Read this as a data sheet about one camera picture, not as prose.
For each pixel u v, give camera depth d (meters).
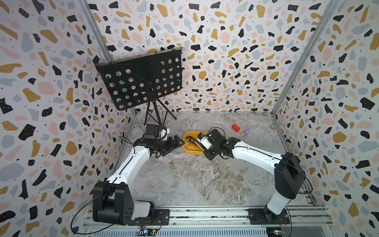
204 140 0.78
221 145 0.66
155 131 0.67
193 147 1.00
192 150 0.98
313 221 0.73
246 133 1.06
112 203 0.40
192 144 1.00
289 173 0.46
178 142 0.75
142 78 0.73
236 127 1.11
